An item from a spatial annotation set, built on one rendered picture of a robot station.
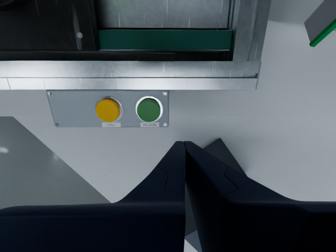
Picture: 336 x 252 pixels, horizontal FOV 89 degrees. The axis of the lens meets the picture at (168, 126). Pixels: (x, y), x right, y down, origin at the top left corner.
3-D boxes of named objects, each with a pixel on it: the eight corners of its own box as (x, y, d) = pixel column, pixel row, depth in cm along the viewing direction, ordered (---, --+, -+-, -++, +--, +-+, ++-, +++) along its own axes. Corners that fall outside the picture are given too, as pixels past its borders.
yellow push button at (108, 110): (123, 118, 32) (120, 122, 30) (101, 118, 32) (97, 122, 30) (120, 97, 30) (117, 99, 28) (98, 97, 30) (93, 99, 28)
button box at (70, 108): (168, 117, 37) (168, 128, 31) (71, 117, 37) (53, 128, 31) (168, 84, 34) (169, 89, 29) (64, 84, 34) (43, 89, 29)
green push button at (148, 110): (160, 118, 32) (160, 122, 30) (139, 118, 32) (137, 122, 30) (160, 97, 30) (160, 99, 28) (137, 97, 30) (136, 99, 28)
